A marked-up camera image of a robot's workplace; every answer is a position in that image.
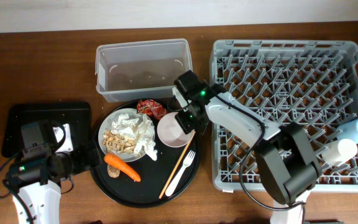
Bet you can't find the brown round cookie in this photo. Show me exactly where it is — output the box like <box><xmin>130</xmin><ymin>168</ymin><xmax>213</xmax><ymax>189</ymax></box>
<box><xmin>107</xmin><ymin>165</ymin><xmax>120</xmax><ymax>178</ymax></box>

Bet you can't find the round black tray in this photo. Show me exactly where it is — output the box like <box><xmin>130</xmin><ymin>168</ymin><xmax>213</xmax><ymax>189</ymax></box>
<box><xmin>88</xmin><ymin>98</ymin><xmax>202</xmax><ymax>208</ymax></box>

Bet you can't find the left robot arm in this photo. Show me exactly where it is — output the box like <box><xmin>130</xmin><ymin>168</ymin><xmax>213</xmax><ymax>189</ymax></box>
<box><xmin>3</xmin><ymin>120</ymin><xmax>101</xmax><ymax>223</ymax></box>

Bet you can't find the red snack wrapper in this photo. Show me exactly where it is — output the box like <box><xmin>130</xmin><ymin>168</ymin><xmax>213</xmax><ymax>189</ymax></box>
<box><xmin>136</xmin><ymin>99</ymin><xmax>168</xmax><ymax>120</ymax></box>

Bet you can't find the grey plate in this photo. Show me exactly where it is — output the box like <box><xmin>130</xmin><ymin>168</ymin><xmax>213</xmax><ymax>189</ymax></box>
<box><xmin>98</xmin><ymin>107</ymin><xmax>157</xmax><ymax>163</ymax></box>

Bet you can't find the clear plastic bin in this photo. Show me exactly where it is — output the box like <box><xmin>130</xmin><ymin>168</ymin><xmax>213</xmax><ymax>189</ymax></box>
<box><xmin>95</xmin><ymin>39</ymin><xmax>193</xmax><ymax>103</ymax></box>

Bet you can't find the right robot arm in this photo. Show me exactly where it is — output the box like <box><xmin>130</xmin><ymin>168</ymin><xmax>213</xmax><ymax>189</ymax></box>
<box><xmin>173</xmin><ymin>70</ymin><xmax>322</xmax><ymax>223</ymax></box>

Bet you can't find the white plastic fork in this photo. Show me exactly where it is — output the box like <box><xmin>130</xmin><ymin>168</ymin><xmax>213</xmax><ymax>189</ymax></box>
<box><xmin>165</xmin><ymin>151</ymin><xmax>196</xmax><ymax>197</ymax></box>

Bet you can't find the orange carrot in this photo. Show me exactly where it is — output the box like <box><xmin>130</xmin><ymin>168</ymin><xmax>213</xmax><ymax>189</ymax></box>
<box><xmin>104</xmin><ymin>153</ymin><xmax>141</xmax><ymax>182</ymax></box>

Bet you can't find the light blue cup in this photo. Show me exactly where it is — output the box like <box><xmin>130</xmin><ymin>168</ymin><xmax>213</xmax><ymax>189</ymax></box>
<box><xmin>337</xmin><ymin>119</ymin><xmax>358</xmax><ymax>144</ymax></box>

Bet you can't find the grey dishwasher rack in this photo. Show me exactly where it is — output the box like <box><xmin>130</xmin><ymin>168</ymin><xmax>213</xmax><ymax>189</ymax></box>
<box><xmin>209</xmin><ymin>40</ymin><xmax>358</xmax><ymax>193</ymax></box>

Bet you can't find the black rectangular tray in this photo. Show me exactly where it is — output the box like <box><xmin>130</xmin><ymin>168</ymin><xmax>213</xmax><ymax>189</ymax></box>
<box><xmin>1</xmin><ymin>101</ymin><xmax>91</xmax><ymax>158</ymax></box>

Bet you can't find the white cup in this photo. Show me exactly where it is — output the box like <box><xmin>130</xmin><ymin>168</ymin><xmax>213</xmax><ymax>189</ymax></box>
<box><xmin>321</xmin><ymin>139</ymin><xmax>357</xmax><ymax>166</ymax></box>

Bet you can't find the pile of peanut shells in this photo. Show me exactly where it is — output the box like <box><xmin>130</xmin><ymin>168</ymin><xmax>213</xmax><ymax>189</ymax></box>
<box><xmin>102</xmin><ymin>129</ymin><xmax>142</xmax><ymax>154</ymax></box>

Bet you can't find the white napkin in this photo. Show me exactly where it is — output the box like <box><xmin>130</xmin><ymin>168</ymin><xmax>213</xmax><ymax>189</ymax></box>
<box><xmin>109</xmin><ymin>113</ymin><xmax>158</xmax><ymax>162</ymax></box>

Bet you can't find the white bowl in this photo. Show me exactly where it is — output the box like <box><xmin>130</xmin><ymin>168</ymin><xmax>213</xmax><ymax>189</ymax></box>
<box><xmin>157</xmin><ymin>112</ymin><xmax>195</xmax><ymax>147</ymax></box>

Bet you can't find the wooden chopstick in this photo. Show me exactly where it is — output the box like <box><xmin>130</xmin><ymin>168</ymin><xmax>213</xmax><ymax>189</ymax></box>
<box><xmin>158</xmin><ymin>130</ymin><xmax>196</xmax><ymax>200</ymax></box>

